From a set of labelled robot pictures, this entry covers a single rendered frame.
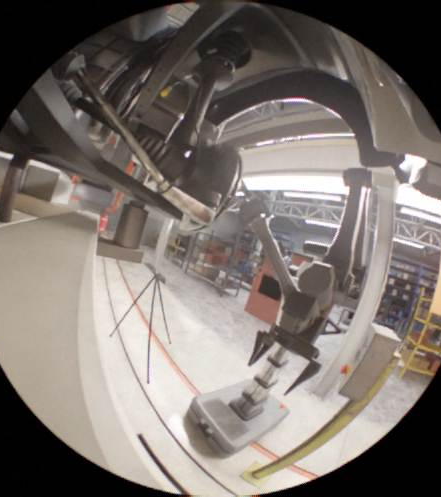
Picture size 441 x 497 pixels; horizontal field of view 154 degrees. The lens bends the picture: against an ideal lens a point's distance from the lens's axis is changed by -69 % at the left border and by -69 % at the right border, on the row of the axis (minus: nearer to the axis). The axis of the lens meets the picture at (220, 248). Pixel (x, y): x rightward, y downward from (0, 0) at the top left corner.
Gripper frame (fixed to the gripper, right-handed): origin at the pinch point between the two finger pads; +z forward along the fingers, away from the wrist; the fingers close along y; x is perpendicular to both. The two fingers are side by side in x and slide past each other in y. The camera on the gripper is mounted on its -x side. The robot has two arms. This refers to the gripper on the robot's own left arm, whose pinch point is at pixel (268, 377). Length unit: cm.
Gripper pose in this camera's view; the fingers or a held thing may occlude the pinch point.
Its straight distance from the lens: 34.3
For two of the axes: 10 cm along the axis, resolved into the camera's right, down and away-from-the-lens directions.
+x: 5.3, 6.8, 5.1
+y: 5.5, 1.9, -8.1
